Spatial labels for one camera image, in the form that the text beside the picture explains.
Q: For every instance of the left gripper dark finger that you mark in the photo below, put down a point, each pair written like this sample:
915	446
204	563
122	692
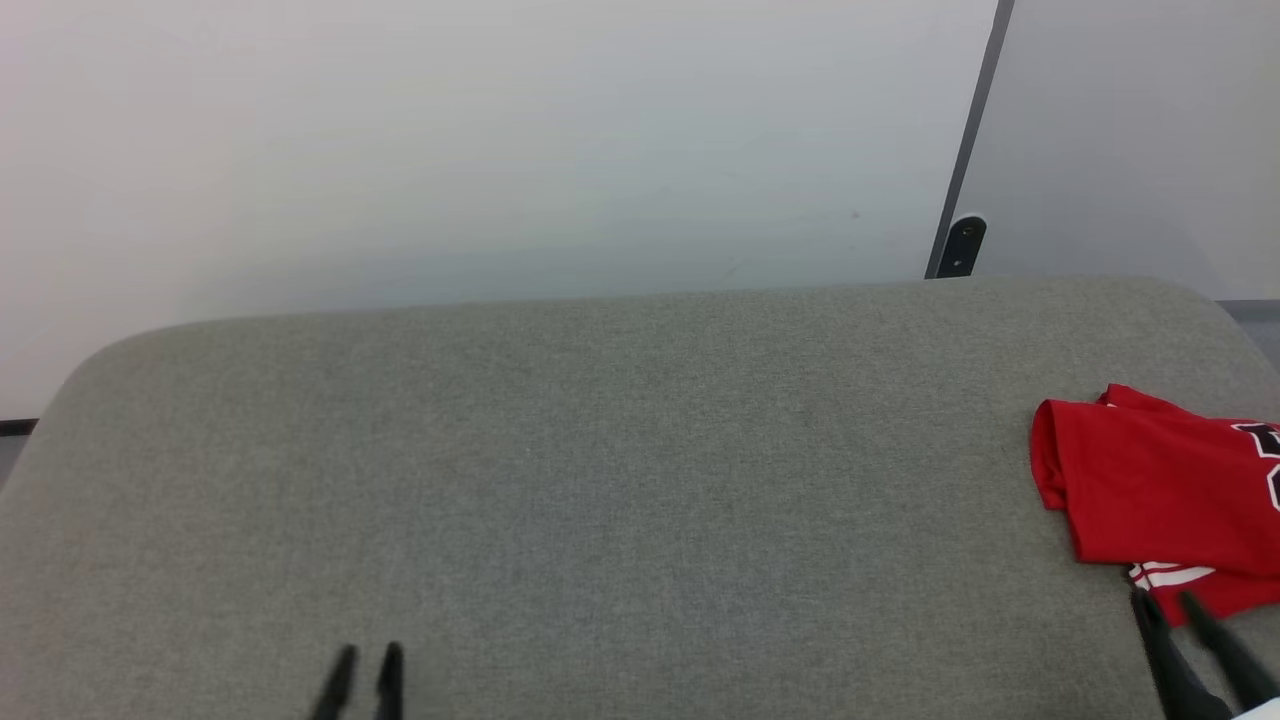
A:
390	685
336	685

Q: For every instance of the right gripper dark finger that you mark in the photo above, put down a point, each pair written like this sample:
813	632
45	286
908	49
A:
1175	670
1235	660

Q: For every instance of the red and white T-shirt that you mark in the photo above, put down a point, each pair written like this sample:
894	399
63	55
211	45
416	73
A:
1160	490

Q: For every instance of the dark baseboard strip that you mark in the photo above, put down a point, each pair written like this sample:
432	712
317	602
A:
18	427

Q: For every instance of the black wall bracket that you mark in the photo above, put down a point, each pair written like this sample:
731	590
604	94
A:
962	245

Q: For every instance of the dark vertical wall strip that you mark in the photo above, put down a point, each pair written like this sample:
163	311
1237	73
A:
970	130

